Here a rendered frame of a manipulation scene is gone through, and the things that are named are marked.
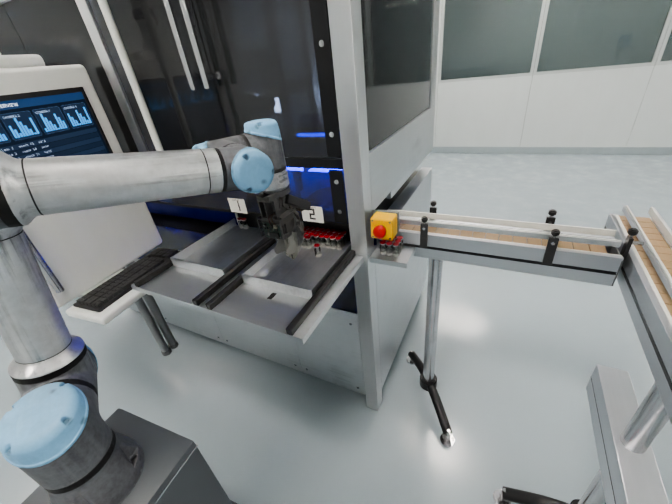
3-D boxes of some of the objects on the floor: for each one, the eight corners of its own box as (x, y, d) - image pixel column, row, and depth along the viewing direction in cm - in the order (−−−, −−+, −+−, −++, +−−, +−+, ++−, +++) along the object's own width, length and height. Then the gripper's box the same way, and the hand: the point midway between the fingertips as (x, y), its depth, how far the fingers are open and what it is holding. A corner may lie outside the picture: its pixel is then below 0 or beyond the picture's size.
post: (371, 395, 160) (306, -390, 52) (382, 399, 157) (338, -418, 50) (366, 406, 155) (283, -433, 48) (378, 411, 153) (318, -466, 45)
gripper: (246, 194, 75) (266, 268, 86) (277, 197, 71) (294, 274, 82) (268, 182, 82) (284, 252, 92) (298, 183, 78) (311, 257, 88)
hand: (294, 253), depth 89 cm, fingers closed
